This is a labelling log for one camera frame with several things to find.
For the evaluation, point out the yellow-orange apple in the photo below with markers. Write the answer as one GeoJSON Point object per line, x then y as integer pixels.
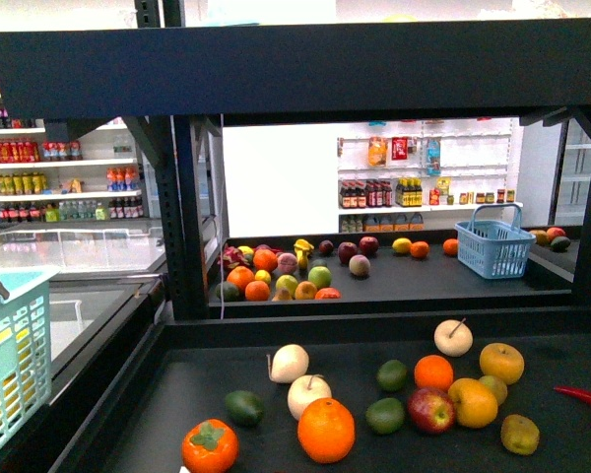
{"type": "Point", "coordinates": [475, 405]}

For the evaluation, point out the red chili pepper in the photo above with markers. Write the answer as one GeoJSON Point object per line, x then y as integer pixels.
{"type": "Point", "coordinates": [576, 393]}

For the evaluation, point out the orange persimmon green calyx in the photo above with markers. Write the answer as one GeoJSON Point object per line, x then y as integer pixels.
{"type": "Point", "coordinates": [210, 447]}

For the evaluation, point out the small orange at back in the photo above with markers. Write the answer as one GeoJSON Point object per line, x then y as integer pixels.
{"type": "Point", "coordinates": [433, 371]}

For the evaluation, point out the white pear with stem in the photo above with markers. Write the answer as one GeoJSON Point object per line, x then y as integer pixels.
{"type": "Point", "coordinates": [288, 364]}

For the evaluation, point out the yellow lemon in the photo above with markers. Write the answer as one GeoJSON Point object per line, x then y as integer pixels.
{"type": "Point", "coordinates": [19, 391]}

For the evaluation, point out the olive kiwi behind apple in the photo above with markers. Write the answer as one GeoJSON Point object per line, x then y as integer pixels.
{"type": "Point", "coordinates": [497, 387]}

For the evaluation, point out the green lime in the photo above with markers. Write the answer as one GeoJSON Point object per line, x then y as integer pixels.
{"type": "Point", "coordinates": [392, 376]}
{"type": "Point", "coordinates": [385, 416]}

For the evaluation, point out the red apple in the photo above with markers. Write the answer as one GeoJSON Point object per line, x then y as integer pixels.
{"type": "Point", "coordinates": [431, 411]}

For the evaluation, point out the green lime lower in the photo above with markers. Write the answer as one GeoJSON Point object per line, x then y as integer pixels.
{"type": "Point", "coordinates": [385, 416]}

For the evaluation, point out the white apple at back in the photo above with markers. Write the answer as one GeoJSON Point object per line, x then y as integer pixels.
{"type": "Point", "coordinates": [453, 338]}

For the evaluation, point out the green lime upper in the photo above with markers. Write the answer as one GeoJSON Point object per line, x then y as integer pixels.
{"type": "Point", "coordinates": [392, 376]}

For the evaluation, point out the brown kiwi fruit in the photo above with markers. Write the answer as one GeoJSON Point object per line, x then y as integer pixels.
{"type": "Point", "coordinates": [519, 435]}

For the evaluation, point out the yellow golden apple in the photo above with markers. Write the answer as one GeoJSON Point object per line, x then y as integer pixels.
{"type": "Point", "coordinates": [503, 361]}

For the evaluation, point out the small blue basket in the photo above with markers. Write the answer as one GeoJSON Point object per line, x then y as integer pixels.
{"type": "Point", "coordinates": [494, 249]}

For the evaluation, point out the large round orange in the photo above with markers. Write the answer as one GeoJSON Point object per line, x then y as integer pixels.
{"type": "Point", "coordinates": [326, 431]}

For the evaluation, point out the light teal shopping basket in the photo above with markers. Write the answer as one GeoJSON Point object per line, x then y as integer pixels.
{"type": "Point", "coordinates": [28, 306]}

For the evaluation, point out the dark green avocado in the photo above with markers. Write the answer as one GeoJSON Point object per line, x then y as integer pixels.
{"type": "Point", "coordinates": [245, 408]}

